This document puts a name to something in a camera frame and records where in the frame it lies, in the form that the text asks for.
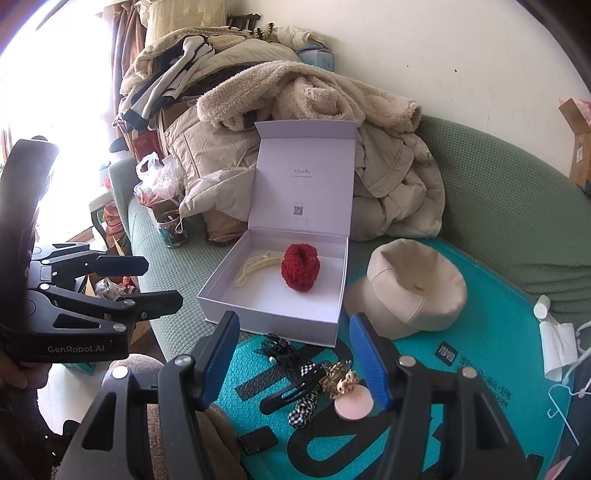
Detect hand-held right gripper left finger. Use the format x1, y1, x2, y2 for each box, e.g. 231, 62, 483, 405
56, 311, 245, 480

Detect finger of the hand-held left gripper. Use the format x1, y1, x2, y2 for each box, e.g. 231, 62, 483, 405
14, 283, 184, 333
31, 243, 150, 282

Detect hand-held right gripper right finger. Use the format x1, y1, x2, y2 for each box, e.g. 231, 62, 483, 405
348, 312, 546, 480

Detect pink round compact mirror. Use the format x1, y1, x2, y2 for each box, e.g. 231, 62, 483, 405
333, 387, 375, 422

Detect black flower hair tie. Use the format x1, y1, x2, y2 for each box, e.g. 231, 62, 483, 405
253, 333, 301, 370

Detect black hair claw clip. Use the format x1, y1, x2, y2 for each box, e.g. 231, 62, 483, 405
259, 369, 321, 415

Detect small black hair accessory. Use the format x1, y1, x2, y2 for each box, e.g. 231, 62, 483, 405
238, 426, 280, 457

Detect white gift box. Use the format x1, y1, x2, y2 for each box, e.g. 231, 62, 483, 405
197, 120, 357, 348

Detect person's left hand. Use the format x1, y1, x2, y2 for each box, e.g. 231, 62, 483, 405
0, 352, 49, 391

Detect leopard hair claw clip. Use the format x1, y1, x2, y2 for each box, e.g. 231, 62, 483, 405
321, 362, 360, 397

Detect glass jar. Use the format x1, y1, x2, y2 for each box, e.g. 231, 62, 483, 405
156, 209, 189, 249

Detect cream hair claw clip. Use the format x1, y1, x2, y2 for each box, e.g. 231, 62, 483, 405
235, 249, 282, 289

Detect beige cap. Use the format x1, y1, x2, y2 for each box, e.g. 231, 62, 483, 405
344, 239, 468, 341

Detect white plastic bag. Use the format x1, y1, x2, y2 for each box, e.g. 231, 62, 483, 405
134, 152, 183, 206

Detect brown cushion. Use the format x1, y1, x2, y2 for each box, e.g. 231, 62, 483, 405
205, 212, 247, 243

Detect red fuzzy scrunchie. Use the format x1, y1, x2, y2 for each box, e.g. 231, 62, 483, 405
281, 243, 321, 292

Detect red box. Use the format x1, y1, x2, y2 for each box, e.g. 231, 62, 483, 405
129, 131, 162, 160

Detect brown cardboard box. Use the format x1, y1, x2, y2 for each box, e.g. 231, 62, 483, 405
159, 102, 199, 134

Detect beige puffer coat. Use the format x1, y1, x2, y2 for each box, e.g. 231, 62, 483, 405
159, 106, 446, 241

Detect black and white garment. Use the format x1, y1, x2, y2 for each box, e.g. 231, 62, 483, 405
117, 36, 215, 130

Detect white tissue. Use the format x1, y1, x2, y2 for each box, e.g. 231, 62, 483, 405
539, 320, 578, 381

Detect curtain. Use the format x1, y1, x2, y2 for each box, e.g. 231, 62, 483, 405
104, 0, 148, 93

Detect green sofa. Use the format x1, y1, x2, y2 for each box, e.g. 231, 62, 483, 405
108, 115, 591, 365

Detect beige fleece jacket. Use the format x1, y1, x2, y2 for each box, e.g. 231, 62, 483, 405
197, 60, 423, 134

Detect cream quilted coat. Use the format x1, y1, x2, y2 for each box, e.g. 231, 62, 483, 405
212, 37, 301, 65

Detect cream lace pillow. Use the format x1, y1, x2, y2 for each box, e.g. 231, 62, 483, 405
139, 0, 250, 42

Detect blue tissue box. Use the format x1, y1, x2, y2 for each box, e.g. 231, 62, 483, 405
295, 46, 334, 72

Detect open cardboard box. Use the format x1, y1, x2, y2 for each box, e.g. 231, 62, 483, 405
558, 98, 591, 192

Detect checkered bow hair tie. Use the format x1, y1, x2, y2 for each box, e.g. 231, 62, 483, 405
287, 362, 324, 431

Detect white wire hanger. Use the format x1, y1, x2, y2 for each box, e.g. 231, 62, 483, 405
547, 323, 591, 446

